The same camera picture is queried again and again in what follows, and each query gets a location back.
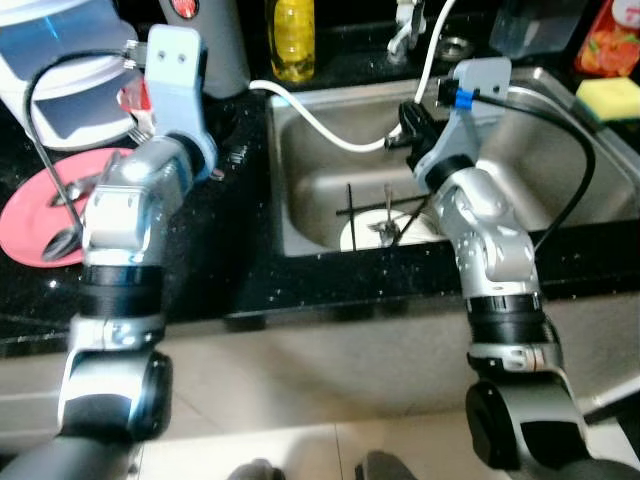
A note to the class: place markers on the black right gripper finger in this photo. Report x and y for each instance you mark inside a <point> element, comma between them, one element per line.
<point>396,144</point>

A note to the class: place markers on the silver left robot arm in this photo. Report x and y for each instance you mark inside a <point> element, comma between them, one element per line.
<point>120,210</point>

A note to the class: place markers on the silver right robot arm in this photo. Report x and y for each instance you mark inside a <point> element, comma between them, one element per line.
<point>490,240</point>

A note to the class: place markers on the metal spoon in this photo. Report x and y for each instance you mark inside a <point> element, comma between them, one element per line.
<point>60,243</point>
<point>385,230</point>

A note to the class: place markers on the stainless steel sink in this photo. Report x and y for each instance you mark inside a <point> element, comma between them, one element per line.
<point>310,170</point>

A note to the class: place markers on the chrome faucet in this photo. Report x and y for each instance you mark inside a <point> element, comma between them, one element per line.
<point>405,35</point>

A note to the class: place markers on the white plate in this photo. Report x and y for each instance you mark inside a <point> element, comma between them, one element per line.
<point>360,235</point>

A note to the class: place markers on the yellow dish soap bottle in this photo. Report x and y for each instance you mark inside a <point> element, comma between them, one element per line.
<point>292,40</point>

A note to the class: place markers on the clear plastic container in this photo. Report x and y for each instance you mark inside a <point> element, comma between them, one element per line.
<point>540,25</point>

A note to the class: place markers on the yellow sponge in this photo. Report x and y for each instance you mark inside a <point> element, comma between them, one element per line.
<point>610,98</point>

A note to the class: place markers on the grey thermos with red logo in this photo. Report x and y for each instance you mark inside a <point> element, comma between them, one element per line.
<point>225,50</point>

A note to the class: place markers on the red printed package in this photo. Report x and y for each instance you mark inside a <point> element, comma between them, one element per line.
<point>610,45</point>

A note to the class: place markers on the beige cabinet front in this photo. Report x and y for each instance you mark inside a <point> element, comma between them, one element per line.
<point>300,370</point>

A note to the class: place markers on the grey right robot foot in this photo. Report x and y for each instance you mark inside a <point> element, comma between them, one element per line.
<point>385,467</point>

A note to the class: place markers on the grey robot foot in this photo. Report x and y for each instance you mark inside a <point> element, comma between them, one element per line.
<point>255,470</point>
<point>385,467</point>

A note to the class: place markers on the grey left robot foot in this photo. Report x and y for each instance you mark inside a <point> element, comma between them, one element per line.
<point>255,470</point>

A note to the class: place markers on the pink plate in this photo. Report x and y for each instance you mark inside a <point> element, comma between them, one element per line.
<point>25,215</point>

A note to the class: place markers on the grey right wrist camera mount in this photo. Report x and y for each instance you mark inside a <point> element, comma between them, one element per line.
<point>478,110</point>

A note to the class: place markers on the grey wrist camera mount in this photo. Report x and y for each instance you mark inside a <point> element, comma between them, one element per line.
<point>175,90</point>
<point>478,110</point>

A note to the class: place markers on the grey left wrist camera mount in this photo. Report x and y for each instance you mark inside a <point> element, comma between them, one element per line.
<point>175,90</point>

